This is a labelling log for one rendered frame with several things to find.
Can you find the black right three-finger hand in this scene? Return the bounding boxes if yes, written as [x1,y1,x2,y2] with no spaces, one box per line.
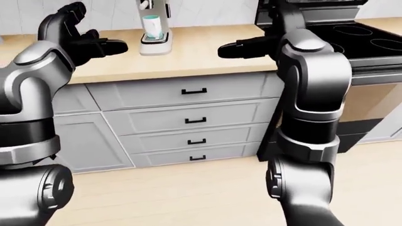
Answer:
[217,0,308,60]

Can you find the black left three-finger hand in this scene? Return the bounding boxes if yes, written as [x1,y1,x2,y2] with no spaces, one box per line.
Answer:
[37,1,129,68]

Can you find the white coffee machine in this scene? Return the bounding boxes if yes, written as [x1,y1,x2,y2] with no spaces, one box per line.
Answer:
[134,0,175,57]

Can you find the white teal-rimmed cup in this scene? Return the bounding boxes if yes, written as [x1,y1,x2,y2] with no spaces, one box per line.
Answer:
[142,14,162,40]

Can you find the black electric stove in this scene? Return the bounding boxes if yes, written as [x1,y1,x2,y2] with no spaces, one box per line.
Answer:
[254,0,402,162]

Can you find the beige wooden countertop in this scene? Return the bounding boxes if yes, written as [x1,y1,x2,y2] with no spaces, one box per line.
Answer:
[0,16,402,85]

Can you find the grey cabinet door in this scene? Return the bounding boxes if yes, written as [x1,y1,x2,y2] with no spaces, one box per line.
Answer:
[52,112,136,175]

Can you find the large grey drawer front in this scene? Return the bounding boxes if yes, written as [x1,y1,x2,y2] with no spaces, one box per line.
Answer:
[85,72,283,112]

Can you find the medium grey drawer front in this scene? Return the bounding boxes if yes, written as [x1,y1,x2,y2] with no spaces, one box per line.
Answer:
[102,98,280,137]

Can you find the grey drawer cabinet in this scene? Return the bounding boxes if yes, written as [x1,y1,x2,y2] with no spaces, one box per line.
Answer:
[52,70,285,175]

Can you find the small grey drawer front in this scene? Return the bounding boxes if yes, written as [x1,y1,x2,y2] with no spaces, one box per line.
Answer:
[118,122,271,155]
[129,141,263,168]

